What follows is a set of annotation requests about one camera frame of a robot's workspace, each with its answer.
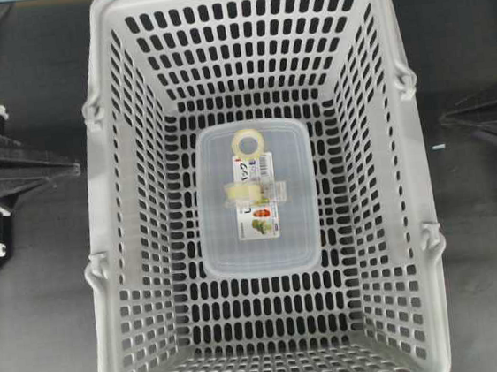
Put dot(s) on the clear plastic food container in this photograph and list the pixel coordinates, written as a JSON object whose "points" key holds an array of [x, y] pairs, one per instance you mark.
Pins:
{"points": [[269, 240]]}

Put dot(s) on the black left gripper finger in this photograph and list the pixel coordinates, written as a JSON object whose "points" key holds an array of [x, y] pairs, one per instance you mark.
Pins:
{"points": [[17, 152], [15, 182]]}

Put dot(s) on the grey plastic shopping basket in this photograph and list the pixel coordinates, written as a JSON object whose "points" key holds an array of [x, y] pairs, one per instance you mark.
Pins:
{"points": [[363, 289]]}

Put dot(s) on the clear tape roll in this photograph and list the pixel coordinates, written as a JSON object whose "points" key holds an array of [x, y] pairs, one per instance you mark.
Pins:
{"points": [[248, 144]]}

